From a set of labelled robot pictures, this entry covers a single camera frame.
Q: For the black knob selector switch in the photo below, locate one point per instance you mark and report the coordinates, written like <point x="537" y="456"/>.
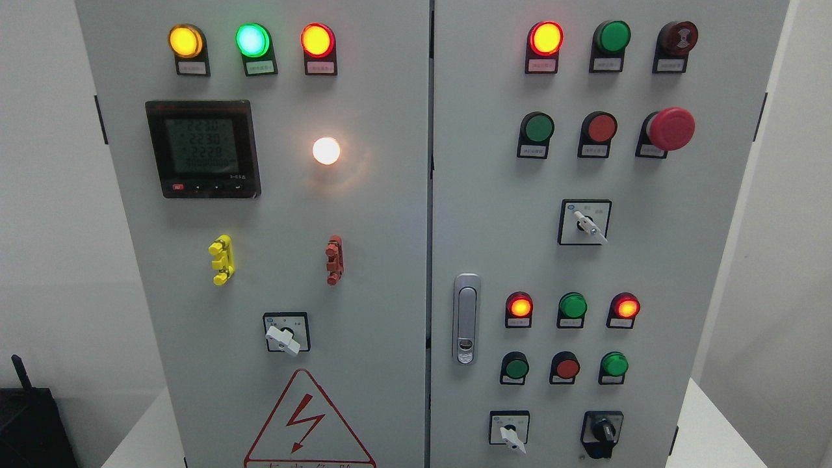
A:
<point x="601" y="432"/>

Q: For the red terminal block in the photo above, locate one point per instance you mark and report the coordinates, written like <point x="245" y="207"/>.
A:
<point x="335" y="260"/>

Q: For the white lit indicator light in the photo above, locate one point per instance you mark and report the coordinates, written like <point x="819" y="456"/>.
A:
<point x="326" y="150"/>

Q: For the red lit indicator lower left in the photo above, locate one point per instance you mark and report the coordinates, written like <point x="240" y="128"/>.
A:
<point x="518" y="310"/>

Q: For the red lit indicator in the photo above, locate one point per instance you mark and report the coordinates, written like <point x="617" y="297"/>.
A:
<point x="518" y="310"/>
<point x="623" y="311"/>
<point x="543" y="45"/>

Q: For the green push button upper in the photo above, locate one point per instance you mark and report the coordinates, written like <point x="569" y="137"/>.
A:
<point x="534" y="136"/>

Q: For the green push button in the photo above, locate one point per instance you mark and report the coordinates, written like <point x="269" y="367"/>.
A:
<point x="613" y="368"/>
<point x="534" y="136"/>
<point x="514" y="368"/>

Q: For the grey left cabinet door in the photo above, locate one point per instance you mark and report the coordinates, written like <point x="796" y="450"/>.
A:
<point x="367" y="332"/>

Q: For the grey cabinet door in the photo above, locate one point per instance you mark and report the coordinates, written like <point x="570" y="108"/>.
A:
<point x="367" y="332"/>
<point x="498" y="216"/>

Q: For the green push button lower left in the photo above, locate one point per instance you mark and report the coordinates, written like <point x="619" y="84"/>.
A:
<point x="514" y="368"/>

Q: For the green indicator lower middle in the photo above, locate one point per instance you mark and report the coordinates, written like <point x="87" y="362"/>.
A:
<point x="572" y="310"/>

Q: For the grey right cabinet door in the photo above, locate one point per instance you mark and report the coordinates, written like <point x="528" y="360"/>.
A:
<point x="498" y="216"/>

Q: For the yellow terminal block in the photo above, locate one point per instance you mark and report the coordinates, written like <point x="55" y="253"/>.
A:
<point x="221" y="251"/>

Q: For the red push button lower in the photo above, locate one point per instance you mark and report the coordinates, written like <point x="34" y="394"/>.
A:
<point x="564" y="368"/>

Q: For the red push button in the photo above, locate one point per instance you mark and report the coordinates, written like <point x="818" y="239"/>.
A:
<point x="597" y="131"/>
<point x="564" y="368"/>

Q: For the red push button upper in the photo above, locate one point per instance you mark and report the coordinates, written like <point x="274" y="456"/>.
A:
<point x="597" y="131"/>

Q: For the red indicator light left door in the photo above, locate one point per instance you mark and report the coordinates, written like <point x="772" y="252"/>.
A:
<point x="319" y="47"/>

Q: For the red lit indicator lower right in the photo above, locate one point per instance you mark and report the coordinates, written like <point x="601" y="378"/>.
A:
<point x="623" y="311"/>

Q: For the black digital power meter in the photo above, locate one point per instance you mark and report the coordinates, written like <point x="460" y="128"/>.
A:
<point x="204" y="148"/>

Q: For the red electrical warning triangle sticker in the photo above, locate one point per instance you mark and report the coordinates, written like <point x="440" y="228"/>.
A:
<point x="305" y="429"/>

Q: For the red lit indicator top right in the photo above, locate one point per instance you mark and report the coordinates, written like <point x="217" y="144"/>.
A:
<point x="543" y="45"/>

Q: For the green push button lower right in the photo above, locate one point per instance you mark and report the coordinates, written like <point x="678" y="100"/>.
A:
<point x="613" y="368"/>

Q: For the green lit indicator light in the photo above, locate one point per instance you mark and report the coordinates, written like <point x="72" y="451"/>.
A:
<point x="256" y="50"/>

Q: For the red emergency stop mushroom button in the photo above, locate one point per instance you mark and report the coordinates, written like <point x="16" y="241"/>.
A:
<point x="663" y="131"/>

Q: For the green indicator top right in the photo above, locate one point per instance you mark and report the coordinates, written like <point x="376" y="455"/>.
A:
<point x="609" y="44"/>

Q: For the yellow indicator light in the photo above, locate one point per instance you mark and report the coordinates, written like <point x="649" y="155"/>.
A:
<point x="188" y="44"/>

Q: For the dark red buzzer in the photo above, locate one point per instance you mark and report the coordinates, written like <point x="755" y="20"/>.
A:
<point x="673" y="46"/>

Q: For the black device with antenna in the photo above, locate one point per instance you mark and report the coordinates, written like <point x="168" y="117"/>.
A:
<point x="32" y="434"/>

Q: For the silver door latch handle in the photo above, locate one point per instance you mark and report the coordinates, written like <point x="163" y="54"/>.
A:
<point x="467" y="288"/>

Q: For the white selector switch left door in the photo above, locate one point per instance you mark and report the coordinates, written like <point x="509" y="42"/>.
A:
<point x="287" y="332"/>

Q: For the white selector switch middle right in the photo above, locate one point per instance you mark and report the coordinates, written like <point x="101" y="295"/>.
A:
<point x="584" y="222"/>

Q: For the white selector switch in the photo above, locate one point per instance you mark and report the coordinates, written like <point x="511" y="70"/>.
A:
<point x="509" y="428"/>
<point x="584" y="222"/>

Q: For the white selector switch bottom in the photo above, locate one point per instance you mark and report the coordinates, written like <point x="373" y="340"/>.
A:
<point x="509" y="428"/>

